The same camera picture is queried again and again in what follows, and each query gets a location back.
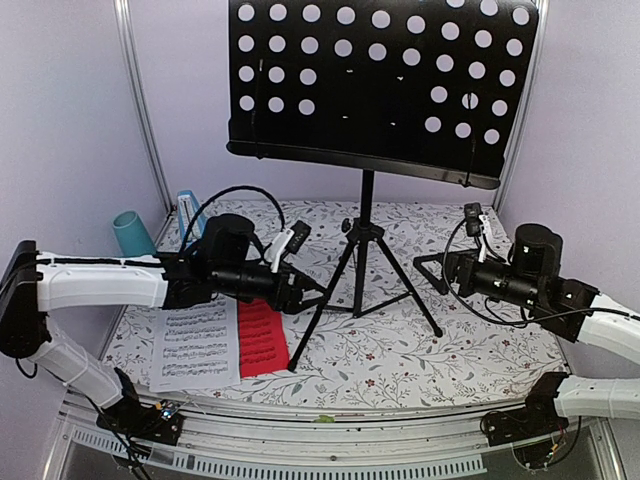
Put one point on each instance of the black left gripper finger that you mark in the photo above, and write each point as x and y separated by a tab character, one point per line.
308	287
306	304

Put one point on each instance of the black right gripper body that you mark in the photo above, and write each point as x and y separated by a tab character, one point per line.
467	260

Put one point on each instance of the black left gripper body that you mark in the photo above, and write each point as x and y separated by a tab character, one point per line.
283	302

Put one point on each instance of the red sheet music paper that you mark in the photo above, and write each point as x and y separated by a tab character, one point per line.
263	346

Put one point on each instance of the white sheet music paper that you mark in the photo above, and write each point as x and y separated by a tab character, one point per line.
196	348

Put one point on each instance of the black music stand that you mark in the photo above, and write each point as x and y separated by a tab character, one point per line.
426	89

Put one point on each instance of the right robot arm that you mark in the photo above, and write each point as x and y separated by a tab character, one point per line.
570	309

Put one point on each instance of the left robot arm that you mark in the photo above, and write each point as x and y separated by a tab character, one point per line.
36	283

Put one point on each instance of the floral tablecloth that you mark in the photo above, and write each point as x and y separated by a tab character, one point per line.
389	359

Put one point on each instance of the blue metronome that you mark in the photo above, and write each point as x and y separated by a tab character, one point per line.
187	205

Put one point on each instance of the teal cylindrical cup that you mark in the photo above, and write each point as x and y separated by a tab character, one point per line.
132	235

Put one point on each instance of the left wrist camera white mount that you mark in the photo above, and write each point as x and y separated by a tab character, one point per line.
286	242

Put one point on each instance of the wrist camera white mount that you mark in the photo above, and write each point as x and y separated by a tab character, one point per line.
286	242
475	228

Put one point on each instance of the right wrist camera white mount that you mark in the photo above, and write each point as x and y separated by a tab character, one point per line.
475	228

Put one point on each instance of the right aluminium corner post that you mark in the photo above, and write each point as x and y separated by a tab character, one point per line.
516	137

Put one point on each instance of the aluminium corner post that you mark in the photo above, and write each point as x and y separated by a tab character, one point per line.
126	36
516	137

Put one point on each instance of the aluminium front frame rail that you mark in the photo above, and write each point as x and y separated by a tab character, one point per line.
233	440

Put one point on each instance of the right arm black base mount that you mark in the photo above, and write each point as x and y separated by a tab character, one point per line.
530	422

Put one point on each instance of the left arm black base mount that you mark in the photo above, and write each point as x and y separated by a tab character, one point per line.
160	423

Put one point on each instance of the left aluminium corner post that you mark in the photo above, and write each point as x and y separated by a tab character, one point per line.
126	36

